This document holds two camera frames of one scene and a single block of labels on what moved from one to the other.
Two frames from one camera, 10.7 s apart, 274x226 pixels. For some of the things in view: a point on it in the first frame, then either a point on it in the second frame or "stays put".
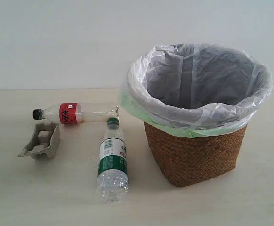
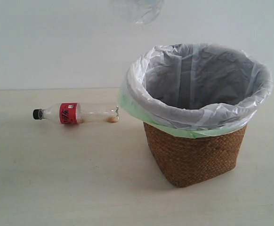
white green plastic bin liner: [189, 90] stays put
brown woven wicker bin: [183, 161] stays put
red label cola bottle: [77, 113] stays put
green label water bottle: [112, 180] → [147, 12]
